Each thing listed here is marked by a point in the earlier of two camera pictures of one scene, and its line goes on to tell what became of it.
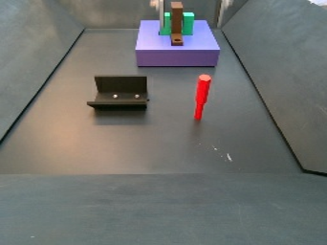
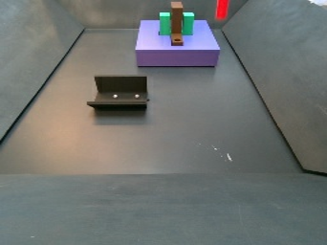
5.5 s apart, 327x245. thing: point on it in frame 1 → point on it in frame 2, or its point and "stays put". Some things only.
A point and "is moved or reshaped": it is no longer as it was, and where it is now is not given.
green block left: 165,28 stays put
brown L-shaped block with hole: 176,23 stays put
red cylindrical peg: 201,93 is moved or reshaped
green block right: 188,23 stays put
